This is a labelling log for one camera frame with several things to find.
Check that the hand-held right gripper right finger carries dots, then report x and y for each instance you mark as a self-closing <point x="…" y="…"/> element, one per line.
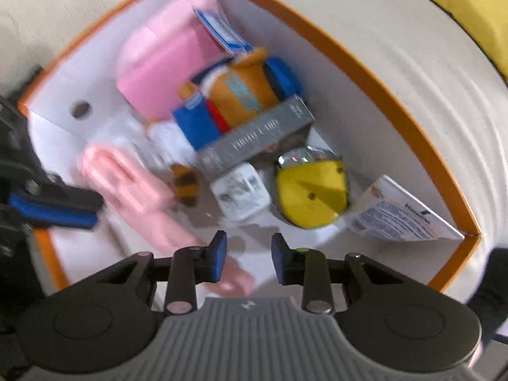
<point x="280" y="262"/>

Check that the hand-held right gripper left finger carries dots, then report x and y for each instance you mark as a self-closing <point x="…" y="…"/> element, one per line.
<point x="218" y="258"/>

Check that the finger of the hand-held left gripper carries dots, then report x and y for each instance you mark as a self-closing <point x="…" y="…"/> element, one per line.
<point x="51" y="213"/>
<point x="18" y="147"/>

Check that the yellow tape measure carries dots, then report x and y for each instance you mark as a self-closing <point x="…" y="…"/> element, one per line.
<point x="309" y="194"/>

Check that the small striped plush charm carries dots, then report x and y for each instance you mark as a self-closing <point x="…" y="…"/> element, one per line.
<point x="185" y="186"/>

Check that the pink leather key holder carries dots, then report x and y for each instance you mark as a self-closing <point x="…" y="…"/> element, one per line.
<point x="127" y="182"/>

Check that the grey card box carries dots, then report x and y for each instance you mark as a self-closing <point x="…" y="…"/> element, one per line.
<point x="254" y="143"/>

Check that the orange cardboard box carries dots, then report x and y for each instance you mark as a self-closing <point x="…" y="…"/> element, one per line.
<point x="357" y="127"/>

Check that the brown blue plush toy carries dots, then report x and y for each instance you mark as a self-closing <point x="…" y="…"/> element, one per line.
<point x="238" y="95"/>

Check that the pink pouch with carabiner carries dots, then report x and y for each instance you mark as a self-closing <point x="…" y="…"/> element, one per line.
<point x="166" y="55"/>

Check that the blue white small packet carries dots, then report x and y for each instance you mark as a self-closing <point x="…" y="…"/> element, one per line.
<point x="222" y="31"/>

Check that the beige sofa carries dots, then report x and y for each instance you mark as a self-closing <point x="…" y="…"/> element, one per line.
<point x="416" y="67"/>

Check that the yellow cushion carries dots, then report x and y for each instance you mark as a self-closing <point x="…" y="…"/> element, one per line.
<point x="476" y="8"/>

